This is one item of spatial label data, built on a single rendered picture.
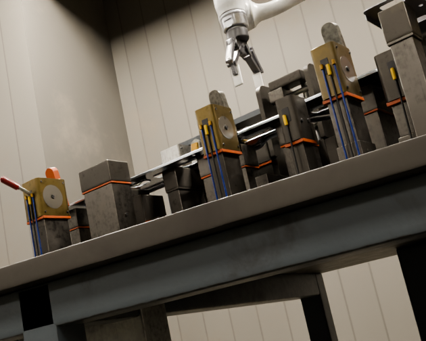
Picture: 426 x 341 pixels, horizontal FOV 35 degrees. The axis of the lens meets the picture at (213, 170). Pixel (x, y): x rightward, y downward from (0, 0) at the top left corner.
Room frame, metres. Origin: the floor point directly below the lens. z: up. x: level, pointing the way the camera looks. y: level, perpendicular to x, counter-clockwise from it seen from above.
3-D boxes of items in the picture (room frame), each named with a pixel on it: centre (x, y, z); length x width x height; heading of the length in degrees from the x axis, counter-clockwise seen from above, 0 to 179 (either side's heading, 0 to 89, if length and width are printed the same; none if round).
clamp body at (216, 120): (1.58, -0.02, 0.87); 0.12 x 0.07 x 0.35; 145
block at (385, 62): (1.30, -0.41, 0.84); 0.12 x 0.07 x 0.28; 145
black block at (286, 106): (1.47, -0.20, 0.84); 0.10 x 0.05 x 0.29; 145
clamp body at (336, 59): (1.36, -0.29, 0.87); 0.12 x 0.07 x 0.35; 145
